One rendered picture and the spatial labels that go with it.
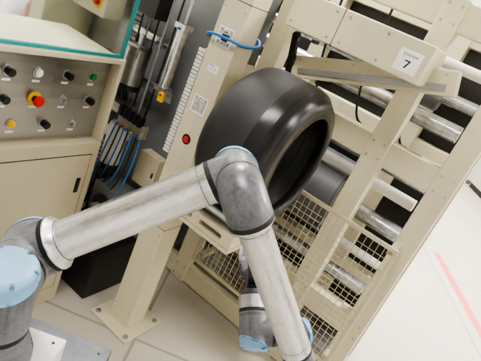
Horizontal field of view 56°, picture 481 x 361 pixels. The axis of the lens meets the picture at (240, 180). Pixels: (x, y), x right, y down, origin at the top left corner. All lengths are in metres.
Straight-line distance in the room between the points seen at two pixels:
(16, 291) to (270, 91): 1.01
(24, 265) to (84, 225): 0.17
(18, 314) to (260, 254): 0.57
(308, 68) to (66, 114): 1.04
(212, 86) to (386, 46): 0.69
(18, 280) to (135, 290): 1.25
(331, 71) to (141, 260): 1.23
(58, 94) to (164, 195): 0.84
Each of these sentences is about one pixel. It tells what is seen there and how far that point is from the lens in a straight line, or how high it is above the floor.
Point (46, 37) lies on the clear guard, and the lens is 1.74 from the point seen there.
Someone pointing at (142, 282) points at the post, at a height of 0.31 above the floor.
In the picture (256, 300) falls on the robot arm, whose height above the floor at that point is 0.90.
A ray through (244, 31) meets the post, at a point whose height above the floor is 1.56.
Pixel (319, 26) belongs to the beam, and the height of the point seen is 1.69.
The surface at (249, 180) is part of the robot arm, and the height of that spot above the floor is 1.33.
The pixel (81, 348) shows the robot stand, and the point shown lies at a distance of 1.53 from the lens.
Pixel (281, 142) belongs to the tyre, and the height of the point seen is 1.31.
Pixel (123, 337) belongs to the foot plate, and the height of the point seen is 0.02.
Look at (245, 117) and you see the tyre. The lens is 1.57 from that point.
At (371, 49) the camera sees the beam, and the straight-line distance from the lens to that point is 1.87.
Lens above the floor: 1.71
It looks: 22 degrees down
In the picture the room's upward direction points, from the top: 24 degrees clockwise
